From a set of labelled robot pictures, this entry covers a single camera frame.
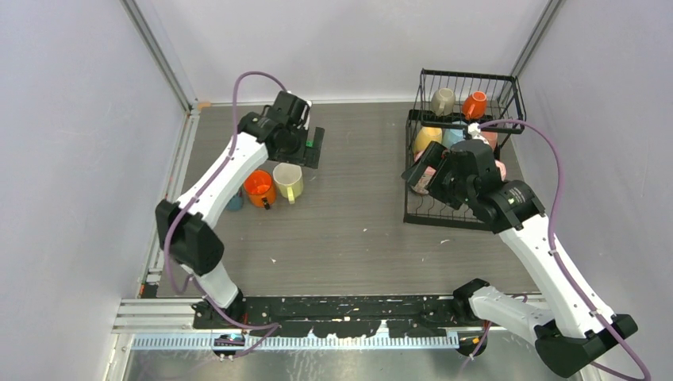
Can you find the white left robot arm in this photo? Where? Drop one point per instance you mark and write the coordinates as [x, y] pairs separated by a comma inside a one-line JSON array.
[[186, 226]]

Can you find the light blue mug in rack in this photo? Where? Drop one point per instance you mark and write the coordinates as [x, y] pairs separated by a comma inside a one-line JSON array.
[[453, 136]]

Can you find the blue floral mug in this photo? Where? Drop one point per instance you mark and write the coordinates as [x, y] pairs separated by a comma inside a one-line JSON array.
[[236, 202]]

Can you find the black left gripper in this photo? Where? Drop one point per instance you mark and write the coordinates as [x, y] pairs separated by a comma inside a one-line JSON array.
[[311, 155]]

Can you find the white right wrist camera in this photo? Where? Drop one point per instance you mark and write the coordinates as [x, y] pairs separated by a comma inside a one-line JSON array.
[[474, 131]]

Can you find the black wire dish rack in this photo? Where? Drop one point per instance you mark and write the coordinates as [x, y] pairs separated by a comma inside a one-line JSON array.
[[505, 112]]

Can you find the orange mug upper shelf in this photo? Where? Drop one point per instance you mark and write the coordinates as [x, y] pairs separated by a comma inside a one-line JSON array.
[[474, 107]]

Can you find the aluminium slotted rail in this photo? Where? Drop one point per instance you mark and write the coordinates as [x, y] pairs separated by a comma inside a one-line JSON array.
[[193, 324]]

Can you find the orange mug black handle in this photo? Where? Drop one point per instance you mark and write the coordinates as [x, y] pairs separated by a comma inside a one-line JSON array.
[[260, 189]]

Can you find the pink faceted mug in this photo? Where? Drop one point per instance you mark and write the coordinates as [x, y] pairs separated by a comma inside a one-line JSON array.
[[502, 169]]

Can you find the beige mug upper shelf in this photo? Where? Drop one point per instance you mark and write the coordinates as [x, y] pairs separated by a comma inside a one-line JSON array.
[[442, 102]]

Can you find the pink patterned mug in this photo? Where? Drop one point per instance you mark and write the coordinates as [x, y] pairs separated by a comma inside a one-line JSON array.
[[422, 184]]

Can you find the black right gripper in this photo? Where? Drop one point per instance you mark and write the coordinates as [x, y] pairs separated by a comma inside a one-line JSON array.
[[433, 157]]

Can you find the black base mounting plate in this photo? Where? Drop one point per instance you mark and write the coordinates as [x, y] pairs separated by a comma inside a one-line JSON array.
[[352, 316]]

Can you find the salmon pink mug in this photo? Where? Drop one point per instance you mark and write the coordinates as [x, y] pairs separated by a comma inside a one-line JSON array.
[[491, 138]]

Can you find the pale yellow faceted mug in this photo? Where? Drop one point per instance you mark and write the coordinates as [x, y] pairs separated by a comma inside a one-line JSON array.
[[289, 180]]

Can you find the yellow mug in rack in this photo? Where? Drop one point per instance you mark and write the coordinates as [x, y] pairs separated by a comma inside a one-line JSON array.
[[425, 136]]

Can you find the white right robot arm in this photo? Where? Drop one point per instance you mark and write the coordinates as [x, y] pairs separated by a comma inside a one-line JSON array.
[[577, 327]]

